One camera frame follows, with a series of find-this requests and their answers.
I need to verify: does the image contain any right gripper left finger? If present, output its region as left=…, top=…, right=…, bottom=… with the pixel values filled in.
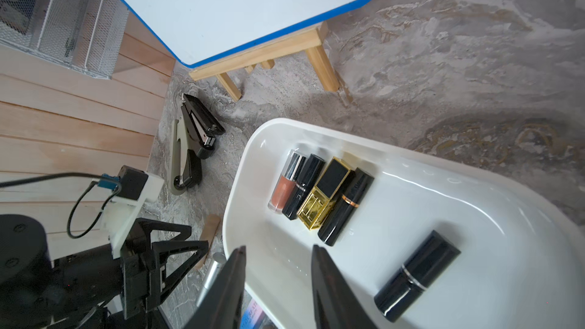
left=185, top=246, right=246, bottom=328

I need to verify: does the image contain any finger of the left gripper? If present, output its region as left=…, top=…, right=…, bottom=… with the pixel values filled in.
left=152, top=240, right=210, bottom=302
left=127, top=218, right=192, bottom=249

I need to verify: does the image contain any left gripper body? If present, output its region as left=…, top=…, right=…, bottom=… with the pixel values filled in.
left=120, top=251, right=161, bottom=320

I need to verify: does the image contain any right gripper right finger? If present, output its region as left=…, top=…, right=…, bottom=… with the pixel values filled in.
left=311, top=245, right=376, bottom=328

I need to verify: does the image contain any gold black square lipstick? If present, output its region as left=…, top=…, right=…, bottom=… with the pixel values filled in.
left=297, top=157, right=353, bottom=230

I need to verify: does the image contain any black lipstick gold band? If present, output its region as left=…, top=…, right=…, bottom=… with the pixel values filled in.
left=318, top=168, right=375, bottom=246

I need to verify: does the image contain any black lipstick silver band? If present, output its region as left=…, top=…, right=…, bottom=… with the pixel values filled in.
left=374, top=230, right=461, bottom=323

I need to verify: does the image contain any red lip gloss tube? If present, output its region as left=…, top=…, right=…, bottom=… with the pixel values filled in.
left=268, top=150, right=306, bottom=213

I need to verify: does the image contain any black lipstick tube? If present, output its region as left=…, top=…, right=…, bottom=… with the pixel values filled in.
left=283, top=154, right=325, bottom=220

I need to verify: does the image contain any white storage box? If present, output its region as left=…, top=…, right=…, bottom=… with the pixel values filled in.
left=222, top=118, right=584, bottom=328

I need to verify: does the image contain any silver lipstick tube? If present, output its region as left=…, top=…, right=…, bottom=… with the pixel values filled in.
left=196, top=252, right=227, bottom=308

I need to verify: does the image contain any beige lipstick tube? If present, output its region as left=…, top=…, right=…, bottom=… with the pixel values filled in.
left=195, top=214, right=222, bottom=270

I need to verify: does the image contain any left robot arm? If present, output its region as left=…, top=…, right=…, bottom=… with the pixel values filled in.
left=1, top=214, right=210, bottom=328

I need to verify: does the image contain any pink blue lipstick tube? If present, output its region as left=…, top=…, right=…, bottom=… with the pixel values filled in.
left=239, top=299, right=265, bottom=329

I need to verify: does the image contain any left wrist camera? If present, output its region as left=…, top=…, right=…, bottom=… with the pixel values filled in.
left=97, top=165, right=164, bottom=259

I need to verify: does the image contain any white wire shelf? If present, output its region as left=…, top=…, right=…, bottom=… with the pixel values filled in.
left=1, top=0, right=129, bottom=79

